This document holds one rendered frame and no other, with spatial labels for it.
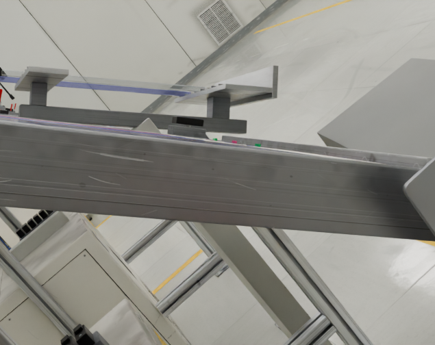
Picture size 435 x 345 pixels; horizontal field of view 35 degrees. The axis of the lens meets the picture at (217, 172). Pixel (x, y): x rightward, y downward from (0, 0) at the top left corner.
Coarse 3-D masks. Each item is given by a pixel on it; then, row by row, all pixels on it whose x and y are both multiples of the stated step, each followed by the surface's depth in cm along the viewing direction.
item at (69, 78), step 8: (8, 72) 136; (16, 72) 137; (24, 72) 137; (64, 80) 140; (72, 80) 141; (80, 80) 141; (88, 80) 142; (96, 80) 142; (104, 80) 143; (112, 80) 143; (120, 80) 144; (128, 80) 145; (160, 88) 148; (168, 88) 148; (176, 88) 148; (184, 88) 149; (192, 88) 150; (200, 88) 150
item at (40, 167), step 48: (0, 144) 50; (48, 144) 51; (96, 144) 52; (144, 144) 53; (192, 144) 54; (0, 192) 50; (48, 192) 51; (96, 192) 52; (144, 192) 53; (192, 192) 54; (240, 192) 55; (288, 192) 56; (336, 192) 57; (384, 192) 59; (432, 240) 60
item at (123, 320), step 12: (108, 312) 124; (120, 312) 120; (132, 312) 116; (96, 324) 123; (108, 324) 118; (120, 324) 114; (132, 324) 111; (144, 324) 115; (108, 336) 114; (120, 336) 110; (132, 336) 107; (144, 336) 103; (156, 336) 116
